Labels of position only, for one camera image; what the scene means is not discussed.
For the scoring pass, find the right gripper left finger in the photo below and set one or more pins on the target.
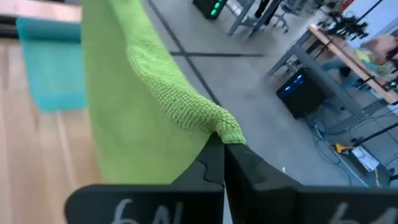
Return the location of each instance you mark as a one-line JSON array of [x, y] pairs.
[[149, 202]]

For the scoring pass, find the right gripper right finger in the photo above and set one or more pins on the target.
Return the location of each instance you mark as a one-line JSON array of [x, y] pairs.
[[280, 205]]

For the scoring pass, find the green microfiber towel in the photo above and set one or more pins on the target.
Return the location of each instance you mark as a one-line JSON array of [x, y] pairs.
[[133, 109]]

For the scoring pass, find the black background robot arm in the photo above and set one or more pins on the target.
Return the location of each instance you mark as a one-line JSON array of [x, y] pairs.
[[345, 26]]

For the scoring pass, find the teal plastic basket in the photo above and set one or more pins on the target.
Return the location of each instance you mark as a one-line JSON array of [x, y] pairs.
[[53, 68]]

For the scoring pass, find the yellow power plug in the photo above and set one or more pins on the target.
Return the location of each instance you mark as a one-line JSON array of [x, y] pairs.
[[342, 148]]

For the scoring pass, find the white floor box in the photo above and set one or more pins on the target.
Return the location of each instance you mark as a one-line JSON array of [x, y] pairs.
[[365, 158]]

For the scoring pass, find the black computer tower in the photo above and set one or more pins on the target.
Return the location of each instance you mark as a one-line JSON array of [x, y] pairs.
[[298, 96]]

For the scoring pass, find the wooden background table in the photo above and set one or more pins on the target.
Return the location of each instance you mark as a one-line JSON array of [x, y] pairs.
[[342, 53]]

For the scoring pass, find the person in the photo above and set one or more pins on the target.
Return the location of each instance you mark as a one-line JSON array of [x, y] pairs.
[[376, 49]]

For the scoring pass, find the black device with green lights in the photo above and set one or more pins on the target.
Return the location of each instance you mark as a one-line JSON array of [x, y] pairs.
[[208, 7]]

